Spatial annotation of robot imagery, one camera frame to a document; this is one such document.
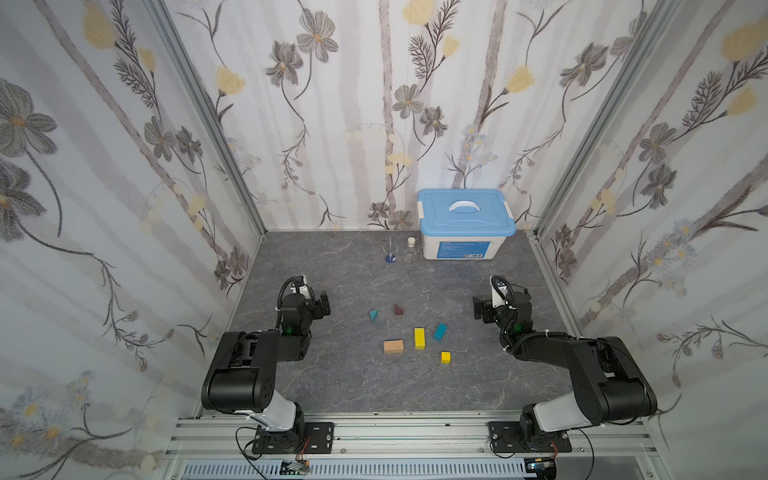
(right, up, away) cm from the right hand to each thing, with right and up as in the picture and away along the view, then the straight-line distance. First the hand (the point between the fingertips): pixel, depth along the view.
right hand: (497, 291), depth 93 cm
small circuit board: (-57, -40, -23) cm, 73 cm away
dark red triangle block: (-31, -7, +4) cm, 32 cm away
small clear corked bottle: (-26, +10, +19) cm, 34 cm away
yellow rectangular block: (-25, -14, -4) cm, 29 cm away
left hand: (-60, 0, +1) cm, 60 cm away
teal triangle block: (-40, -8, +1) cm, 40 cm away
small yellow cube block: (-18, -19, -7) cm, 27 cm away
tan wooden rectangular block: (-33, -16, -5) cm, 37 cm away
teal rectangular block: (-18, -13, -1) cm, 22 cm away
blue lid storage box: (-9, +22, +8) cm, 25 cm away
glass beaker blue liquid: (-33, +11, +17) cm, 39 cm away
